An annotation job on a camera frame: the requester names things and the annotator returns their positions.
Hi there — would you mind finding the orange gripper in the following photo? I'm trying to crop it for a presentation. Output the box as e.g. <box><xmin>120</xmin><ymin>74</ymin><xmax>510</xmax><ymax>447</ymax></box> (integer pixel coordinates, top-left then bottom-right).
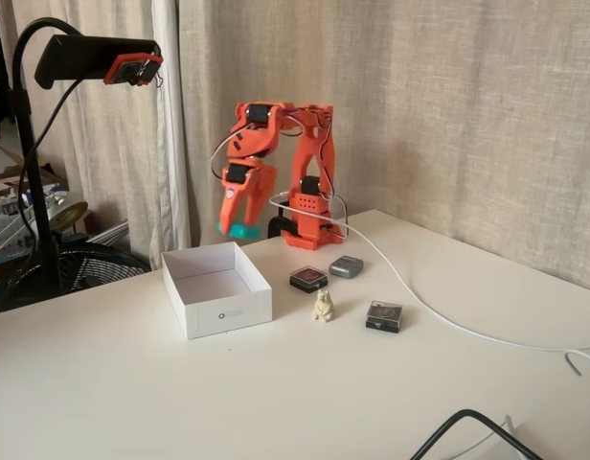
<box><xmin>216</xmin><ymin>159</ymin><xmax>279</xmax><ymax>236</ymax></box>

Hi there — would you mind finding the teal green box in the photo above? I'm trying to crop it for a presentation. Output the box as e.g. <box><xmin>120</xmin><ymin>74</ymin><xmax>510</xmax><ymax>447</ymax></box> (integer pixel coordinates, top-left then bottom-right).
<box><xmin>215</xmin><ymin>220</ymin><xmax>263</xmax><ymax>242</ymax></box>

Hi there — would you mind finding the white cardboard bin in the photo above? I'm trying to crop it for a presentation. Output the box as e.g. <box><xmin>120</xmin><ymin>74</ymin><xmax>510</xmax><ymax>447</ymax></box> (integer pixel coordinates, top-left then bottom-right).
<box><xmin>160</xmin><ymin>241</ymin><xmax>274</xmax><ymax>341</ymax></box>

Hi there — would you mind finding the black table clamp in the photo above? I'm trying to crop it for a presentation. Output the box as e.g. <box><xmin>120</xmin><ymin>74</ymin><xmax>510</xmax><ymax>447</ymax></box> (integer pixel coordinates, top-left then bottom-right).
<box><xmin>267</xmin><ymin>215</ymin><xmax>306</xmax><ymax>240</ymax></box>

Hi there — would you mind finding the black box red lid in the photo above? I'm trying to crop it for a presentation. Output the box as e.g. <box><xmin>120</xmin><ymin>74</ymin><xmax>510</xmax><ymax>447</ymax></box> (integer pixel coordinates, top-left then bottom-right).
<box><xmin>289</xmin><ymin>266</ymin><xmax>324</xmax><ymax>289</ymax></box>

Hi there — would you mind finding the grey small case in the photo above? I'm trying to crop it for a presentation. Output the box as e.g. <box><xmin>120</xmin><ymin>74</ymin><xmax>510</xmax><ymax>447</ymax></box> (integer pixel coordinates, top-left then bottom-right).
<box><xmin>328</xmin><ymin>254</ymin><xmax>364</xmax><ymax>279</ymax></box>

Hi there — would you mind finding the cream bear figurine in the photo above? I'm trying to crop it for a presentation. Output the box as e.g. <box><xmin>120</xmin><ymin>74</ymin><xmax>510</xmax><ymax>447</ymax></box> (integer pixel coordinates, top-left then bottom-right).
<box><xmin>311</xmin><ymin>288</ymin><xmax>338</xmax><ymax>324</ymax></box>

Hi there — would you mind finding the black floor fan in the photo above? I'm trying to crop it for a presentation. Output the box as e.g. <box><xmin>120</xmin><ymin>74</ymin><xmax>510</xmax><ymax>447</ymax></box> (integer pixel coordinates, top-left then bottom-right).
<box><xmin>55</xmin><ymin>241</ymin><xmax>152</xmax><ymax>293</ymax></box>

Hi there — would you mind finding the silver desk lamp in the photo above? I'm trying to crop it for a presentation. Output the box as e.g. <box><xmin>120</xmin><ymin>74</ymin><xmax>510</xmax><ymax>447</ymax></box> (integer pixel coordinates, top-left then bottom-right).
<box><xmin>45</xmin><ymin>190</ymin><xmax>89</xmax><ymax>230</ymax></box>

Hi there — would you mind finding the black box clear lid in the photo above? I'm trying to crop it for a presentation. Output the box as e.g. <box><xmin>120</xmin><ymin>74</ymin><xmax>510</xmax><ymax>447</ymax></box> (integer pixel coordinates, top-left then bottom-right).
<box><xmin>365</xmin><ymin>300</ymin><xmax>404</xmax><ymax>334</ymax></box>

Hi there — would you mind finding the brown cardboard box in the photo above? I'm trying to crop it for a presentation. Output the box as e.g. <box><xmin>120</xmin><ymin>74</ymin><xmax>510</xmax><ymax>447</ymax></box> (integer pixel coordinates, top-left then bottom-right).
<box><xmin>0</xmin><ymin>162</ymin><xmax>70</xmax><ymax>202</ymax></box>

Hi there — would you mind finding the black phone holder bar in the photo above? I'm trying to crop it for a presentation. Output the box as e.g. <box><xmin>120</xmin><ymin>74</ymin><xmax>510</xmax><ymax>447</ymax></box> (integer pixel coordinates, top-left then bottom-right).
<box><xmin>34</xmin><ymin>34</ymin><xmax>162</xmax><ymax>90</ymax></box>

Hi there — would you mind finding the black gooseneck stand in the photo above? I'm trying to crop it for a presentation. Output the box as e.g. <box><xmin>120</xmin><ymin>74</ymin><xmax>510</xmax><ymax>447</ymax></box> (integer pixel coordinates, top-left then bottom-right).
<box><xmin>11</xmin><ymin>17</ymin><xmax>85</xmax><ymax>296</ymax></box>

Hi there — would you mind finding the beige wide curtain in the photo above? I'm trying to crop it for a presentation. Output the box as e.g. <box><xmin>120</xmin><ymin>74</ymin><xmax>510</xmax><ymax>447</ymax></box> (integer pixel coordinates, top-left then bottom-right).
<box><xmin>178</xmin><ymin>0</ymin><xmax>590</xmax><ymax>294</ymax></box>

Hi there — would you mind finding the robot servo wire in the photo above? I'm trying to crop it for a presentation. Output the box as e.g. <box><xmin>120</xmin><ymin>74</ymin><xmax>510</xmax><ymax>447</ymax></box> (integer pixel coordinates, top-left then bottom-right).
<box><xmin>209</xmin><ymin>122</ymin><xmax>258</xmax><ymax>187</ymax></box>

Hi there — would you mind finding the overhead camera on black stand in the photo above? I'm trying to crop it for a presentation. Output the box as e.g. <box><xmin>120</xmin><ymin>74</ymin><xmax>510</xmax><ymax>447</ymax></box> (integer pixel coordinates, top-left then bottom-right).
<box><xmin>0</xmin><ymin>0</ymin><xmax>192</xmax><ymax>269</ymax></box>

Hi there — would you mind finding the orange camera module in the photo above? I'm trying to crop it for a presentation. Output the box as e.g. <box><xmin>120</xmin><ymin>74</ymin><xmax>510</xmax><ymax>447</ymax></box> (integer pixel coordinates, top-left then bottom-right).
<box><xmin>102</xmin><ymin>54</ymin><xmax>165</xmax><ymax>88</ymax></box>

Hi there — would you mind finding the black camera cable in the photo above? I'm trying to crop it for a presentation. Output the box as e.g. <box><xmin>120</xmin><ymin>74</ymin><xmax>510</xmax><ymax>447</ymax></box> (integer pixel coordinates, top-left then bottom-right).
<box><xmin>0</xmin><ymin>76</ymin><xmax>83</xmax><ymax>320</ymax></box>

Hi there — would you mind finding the long white cable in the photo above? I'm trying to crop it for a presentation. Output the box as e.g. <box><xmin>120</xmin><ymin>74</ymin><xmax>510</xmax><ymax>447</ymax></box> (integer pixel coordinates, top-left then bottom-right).
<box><xmin>268</xmin><ymin>191</ymin><xmax>590</xmax><ymax>354</ymax></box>

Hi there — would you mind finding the thick black cable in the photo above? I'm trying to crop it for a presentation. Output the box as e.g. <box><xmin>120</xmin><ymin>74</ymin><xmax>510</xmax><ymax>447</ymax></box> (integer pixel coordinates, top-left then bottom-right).
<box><xmin>409</xmin><ymin>408</ymin><xmax>545</xmax><ymax>460</ymax></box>

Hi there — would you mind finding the short white cable end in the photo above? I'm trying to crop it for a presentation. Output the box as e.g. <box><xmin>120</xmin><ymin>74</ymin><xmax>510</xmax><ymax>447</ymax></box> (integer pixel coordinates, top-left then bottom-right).
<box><xmin>563</xmin><ymin>351</ymin><xmax>590</xmax><ymax>377</ymax></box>

